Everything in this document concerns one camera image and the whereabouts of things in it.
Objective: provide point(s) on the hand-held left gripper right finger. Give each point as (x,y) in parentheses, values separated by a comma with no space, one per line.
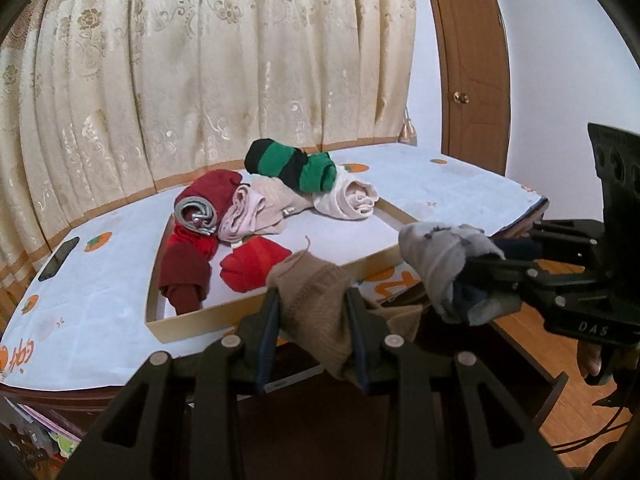
(360,345)

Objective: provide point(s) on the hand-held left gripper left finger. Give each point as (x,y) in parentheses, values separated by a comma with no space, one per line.
(267,340)

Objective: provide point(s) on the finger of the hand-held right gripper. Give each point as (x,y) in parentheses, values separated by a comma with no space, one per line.
(500,270)
(520,249)

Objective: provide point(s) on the shallow cardboard tray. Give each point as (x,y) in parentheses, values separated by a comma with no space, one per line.
(225,317)

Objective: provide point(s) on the grey sock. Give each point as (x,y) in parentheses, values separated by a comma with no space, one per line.
(445,265)

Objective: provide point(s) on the dark wooden drawer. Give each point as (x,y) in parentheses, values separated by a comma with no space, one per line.
(320,435)

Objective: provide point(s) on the dark red underwear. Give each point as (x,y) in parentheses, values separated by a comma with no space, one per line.
(182,280)

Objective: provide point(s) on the pink underwear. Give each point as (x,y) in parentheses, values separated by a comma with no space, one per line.
(240,215)

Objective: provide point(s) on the cream socks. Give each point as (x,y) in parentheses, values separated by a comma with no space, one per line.
(350,200)

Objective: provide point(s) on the maroon grey socks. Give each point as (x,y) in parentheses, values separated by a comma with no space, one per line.
(215,187)

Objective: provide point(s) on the person's right hand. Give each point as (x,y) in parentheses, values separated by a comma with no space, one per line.
(595,362)

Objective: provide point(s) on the brass door knob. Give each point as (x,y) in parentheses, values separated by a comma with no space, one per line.
(460,97)

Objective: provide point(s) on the curtain tassel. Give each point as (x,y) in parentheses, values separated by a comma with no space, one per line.
(407,130)

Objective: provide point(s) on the brown wooden door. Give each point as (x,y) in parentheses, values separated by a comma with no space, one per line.
(470,60)

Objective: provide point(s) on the black smartphone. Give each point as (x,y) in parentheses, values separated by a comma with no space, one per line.
(60,257)

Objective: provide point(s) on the colourful printed papers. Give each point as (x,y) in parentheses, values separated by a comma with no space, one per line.
(35,435)

